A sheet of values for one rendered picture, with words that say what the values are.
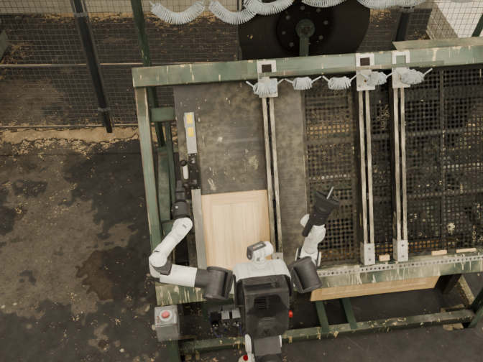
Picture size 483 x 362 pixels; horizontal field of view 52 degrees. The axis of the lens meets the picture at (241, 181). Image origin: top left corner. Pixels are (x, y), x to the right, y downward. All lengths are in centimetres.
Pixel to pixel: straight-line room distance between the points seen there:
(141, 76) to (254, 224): 102
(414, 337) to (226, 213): 178
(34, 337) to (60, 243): 84
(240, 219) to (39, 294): 194
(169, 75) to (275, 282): 119
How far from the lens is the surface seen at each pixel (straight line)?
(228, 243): 282
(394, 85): 284
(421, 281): 373
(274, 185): 272
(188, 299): 288
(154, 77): 264
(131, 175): 478
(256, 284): 225
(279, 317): 231
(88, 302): 399
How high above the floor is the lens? 329
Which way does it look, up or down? 45 degrees down
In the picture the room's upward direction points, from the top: straight up
